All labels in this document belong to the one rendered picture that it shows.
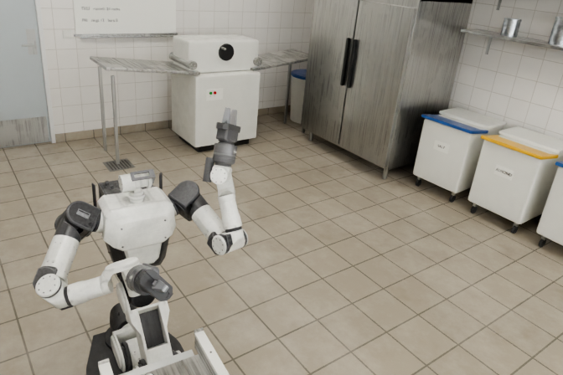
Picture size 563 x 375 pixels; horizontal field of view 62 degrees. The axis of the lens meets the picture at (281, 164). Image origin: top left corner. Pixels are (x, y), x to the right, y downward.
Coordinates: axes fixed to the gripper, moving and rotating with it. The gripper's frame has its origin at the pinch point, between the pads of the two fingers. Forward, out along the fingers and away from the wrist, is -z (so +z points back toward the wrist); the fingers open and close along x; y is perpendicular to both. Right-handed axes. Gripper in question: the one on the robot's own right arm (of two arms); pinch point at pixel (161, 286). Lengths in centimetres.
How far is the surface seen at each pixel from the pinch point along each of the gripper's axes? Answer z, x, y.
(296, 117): 358, 164, -332
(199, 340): -0.7, 21.5, 4.2
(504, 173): 65, 215, -263
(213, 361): -9.3, 24.1, 7.2
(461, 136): 103, 188, -285
